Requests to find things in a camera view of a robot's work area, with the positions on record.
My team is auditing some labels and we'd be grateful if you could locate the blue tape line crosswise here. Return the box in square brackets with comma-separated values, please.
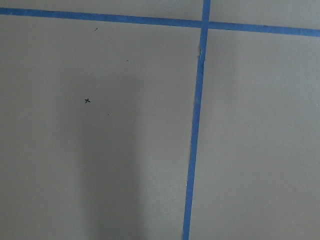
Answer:
[0, 7, 320, 37]

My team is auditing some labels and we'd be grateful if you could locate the blue tape line lengthwise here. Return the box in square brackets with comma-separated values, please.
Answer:
[181, 0, 211, 240]

